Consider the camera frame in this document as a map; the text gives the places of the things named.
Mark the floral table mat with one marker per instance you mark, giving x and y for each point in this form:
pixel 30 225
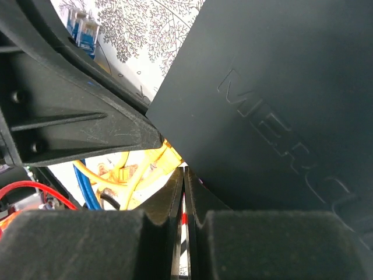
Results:
pixel 137 40

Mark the black network switch box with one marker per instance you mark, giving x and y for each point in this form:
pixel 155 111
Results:
pixel 270 104

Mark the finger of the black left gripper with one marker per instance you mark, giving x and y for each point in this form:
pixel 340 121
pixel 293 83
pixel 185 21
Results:
pixel 44 18
pixel 51 112

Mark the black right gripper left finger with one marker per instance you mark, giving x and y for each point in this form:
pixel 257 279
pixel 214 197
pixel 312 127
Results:
pixel 160 244

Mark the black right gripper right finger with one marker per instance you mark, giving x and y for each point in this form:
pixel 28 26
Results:
pixel 198 201

